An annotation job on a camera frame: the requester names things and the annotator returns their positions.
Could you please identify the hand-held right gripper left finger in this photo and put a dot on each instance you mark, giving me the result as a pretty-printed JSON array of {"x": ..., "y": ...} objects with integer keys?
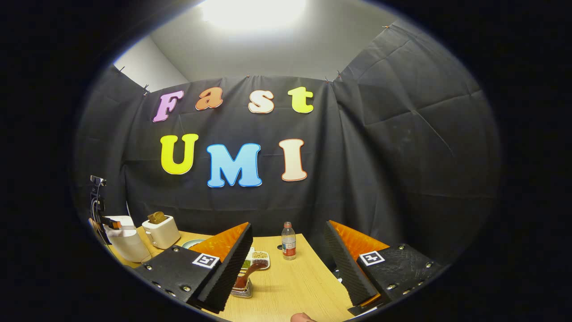
[{"x": 228, "y": 273}]

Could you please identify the green round plate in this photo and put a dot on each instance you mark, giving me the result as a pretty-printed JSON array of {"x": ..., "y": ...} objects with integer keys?
[{"x": 190, "y": 243}]

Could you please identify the black backdrop cloth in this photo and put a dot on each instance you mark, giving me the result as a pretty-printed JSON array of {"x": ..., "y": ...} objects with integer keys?
[{"x": 380, "y": 156}]

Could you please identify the clear plastic water bottle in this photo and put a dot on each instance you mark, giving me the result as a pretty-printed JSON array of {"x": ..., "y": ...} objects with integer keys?
[{"x": 288, "y": 243}]

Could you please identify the white toaster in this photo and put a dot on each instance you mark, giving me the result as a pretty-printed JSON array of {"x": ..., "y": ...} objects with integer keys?
[{"x": 163, "y": 235}]

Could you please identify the ceiling light panel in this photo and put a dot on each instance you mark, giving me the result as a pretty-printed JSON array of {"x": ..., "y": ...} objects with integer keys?
[{"x": 252, "y": 13}]

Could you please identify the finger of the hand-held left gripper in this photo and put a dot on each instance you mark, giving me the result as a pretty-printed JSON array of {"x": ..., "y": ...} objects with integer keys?
[{"x": 111, "y": 222}]

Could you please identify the white divided grain dish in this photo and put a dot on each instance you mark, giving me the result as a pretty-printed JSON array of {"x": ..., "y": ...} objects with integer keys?
[{"x": 260, "y": 256}]

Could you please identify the toasted bread slices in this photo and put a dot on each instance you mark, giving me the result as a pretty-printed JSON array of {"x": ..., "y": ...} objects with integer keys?
[{"x": 157, "y": 218}]

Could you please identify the brown wooden spoon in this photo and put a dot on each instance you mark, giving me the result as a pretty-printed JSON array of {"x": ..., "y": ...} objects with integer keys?
[{"x": 250, "y": 270}]

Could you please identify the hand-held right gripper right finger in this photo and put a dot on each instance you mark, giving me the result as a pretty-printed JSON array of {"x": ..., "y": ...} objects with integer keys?
[{"x": 348, "y": 273}]

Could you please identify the white rice cooker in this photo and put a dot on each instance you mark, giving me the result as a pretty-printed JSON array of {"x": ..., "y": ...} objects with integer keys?
[{"x": 127, "y": 243}]

